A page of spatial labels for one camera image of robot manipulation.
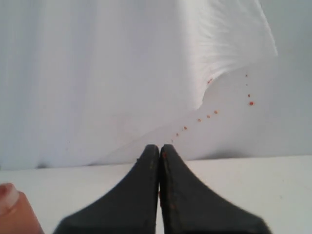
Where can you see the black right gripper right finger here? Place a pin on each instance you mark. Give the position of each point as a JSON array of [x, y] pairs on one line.
[[190, 207]]

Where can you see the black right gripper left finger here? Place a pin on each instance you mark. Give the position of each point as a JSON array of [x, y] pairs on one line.
[[129, 208]]

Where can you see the red sauce squeeze bottle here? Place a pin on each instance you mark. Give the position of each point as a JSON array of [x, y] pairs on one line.
[[16, 213]]

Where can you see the white backdrop sheet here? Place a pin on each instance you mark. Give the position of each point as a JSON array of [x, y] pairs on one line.
[[90, 82]]

